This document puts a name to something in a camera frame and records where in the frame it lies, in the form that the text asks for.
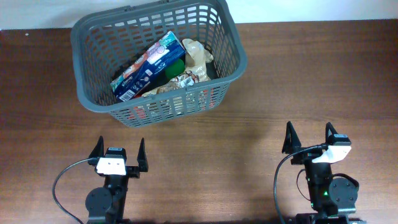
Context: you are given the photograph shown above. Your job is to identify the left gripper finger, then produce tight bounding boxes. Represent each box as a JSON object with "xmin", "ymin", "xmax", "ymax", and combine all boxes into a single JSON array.
[
  {"xmin": 88, "ymin": 136, "xmax": 104, "ymax": 159},
  {"xmin": 137, "ymin": 138, "xmax": 149, "ymax": 172}
]

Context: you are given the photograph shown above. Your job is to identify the Kleenex tissue multipack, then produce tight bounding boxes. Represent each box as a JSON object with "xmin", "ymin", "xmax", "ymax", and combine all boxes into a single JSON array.
[{"xmin": 110, "ymin": 31, "xmax": 185, "ymax": 101}]

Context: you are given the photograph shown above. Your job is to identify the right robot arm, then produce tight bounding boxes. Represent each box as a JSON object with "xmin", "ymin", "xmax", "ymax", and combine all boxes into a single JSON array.
[{"xmin": 273, "ymin": 121, "xmax": 366, "ymax": 224}]

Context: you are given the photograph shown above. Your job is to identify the black cable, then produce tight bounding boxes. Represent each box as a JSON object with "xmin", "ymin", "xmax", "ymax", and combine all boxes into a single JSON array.
[
  {"xmin": 273, "ymin": 144, "xmax": 329, "ymax": 224},
  {"xmin": 52, "ymin": 157, "xmax": 98, "ymax": 224}
]

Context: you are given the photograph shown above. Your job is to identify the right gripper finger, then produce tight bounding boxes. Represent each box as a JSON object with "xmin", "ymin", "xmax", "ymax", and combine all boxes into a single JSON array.
[
  {"xmin": 282, "ymin": 121, "xmax": 302, "ymax": 154},
  {"xmin": 325, "ymin": 122, "xmax": 338, "ymax": 144}
]

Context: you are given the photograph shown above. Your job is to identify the right black cable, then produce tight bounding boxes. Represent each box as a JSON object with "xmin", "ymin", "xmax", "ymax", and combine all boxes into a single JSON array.
[{"xmin": 273, "ymin": 144, "xmax": 329, "ymax": 224}]

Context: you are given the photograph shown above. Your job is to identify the brown snack pouch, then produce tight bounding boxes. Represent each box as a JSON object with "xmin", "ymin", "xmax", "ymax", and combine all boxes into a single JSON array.
[{"xmin": 142, "ymin": 70, "xmax": 200, "ymax": 97}]

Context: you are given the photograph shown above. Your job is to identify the green lid glass jar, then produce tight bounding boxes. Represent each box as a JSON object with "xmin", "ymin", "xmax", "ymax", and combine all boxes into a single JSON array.
[{"xmin": 165, "ymin": 58, "xmax": 185, "ymax": 80}]

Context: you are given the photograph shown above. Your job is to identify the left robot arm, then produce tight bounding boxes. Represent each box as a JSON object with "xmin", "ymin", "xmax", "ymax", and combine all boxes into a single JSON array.
[{"xmin": 85, "ymin": 136, "xmax": 149, "ymax": 224}]

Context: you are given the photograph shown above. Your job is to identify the orange spaghetti pasta packet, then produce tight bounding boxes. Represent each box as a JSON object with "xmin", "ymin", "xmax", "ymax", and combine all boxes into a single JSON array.
[{"xmin": 127, "ymin": 88, "xmax": 219, "ymax": 121}]

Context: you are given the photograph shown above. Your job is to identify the grey plastic shopping basket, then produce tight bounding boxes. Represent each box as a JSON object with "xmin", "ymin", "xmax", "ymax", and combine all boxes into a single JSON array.
[{"xmin": 70, "ymin": 0, "xmax": 248, "ymax": 127}]

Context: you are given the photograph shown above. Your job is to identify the beige pasta bag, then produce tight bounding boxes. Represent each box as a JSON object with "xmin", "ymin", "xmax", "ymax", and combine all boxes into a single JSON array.
[{"xmin": 182, "ymin": 39, "xmax": 214, "ymax": 82}]

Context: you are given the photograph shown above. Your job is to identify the left black cable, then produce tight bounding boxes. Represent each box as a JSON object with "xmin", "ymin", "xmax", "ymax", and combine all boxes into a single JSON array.
[{"xmin": 52, "ymin": 157, "xmax": 98, "ymax": 224}]

